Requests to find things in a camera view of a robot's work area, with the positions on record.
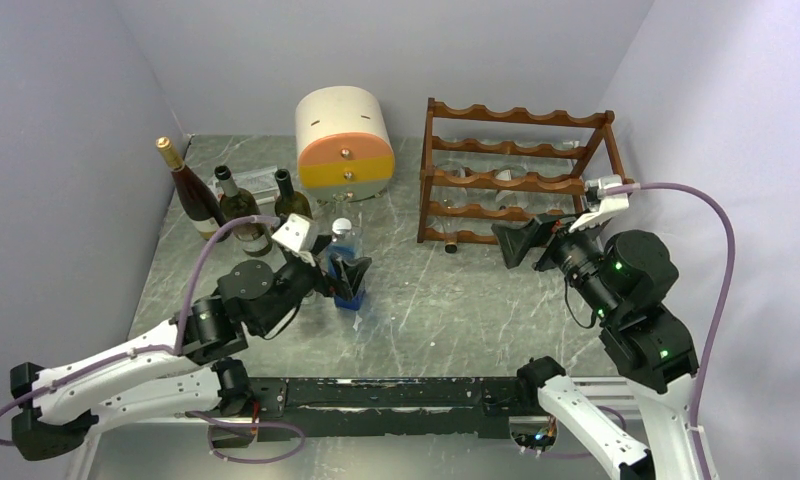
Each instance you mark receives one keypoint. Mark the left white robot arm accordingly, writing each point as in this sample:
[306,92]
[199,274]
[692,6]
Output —
[179,366]

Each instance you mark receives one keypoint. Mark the dark green labelled wine bottle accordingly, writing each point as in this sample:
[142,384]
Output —
[237,202]

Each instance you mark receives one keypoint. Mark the clear glass bottle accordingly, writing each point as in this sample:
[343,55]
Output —
[350,209]

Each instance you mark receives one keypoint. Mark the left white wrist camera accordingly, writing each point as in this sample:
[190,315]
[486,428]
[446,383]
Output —
[297,234]

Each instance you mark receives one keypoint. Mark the dark gold-capped wine bottle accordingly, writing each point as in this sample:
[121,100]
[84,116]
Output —
[196,198]

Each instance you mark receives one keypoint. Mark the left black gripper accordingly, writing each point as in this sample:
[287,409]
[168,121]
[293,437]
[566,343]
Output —
[350,272]

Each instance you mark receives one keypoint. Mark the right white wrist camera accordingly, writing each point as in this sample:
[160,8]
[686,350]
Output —
[603,206]

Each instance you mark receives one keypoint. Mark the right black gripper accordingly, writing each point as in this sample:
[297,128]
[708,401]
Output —
[514,242]

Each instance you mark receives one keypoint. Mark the dark wine bottle white label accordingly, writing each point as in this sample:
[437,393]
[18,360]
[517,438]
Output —
[290,201]

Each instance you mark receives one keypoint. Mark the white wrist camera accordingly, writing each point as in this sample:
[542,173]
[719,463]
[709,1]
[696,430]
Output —
[297,234]
[603,206]

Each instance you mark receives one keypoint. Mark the clear plastic ruler package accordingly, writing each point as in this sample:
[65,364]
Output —
[261,183]

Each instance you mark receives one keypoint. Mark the white round drawer cabinet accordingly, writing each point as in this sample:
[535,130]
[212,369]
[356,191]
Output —
[344,152]

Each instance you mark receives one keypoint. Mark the brown wooden wine rack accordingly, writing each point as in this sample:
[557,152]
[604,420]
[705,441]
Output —
[570,184]

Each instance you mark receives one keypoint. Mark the blue labelled clear bottle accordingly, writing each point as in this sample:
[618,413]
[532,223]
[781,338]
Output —
[346,242]

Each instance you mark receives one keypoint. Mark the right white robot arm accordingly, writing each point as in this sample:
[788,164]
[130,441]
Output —
[624,283]

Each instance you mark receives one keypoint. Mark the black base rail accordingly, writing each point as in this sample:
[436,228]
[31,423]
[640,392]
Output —
[336,407]

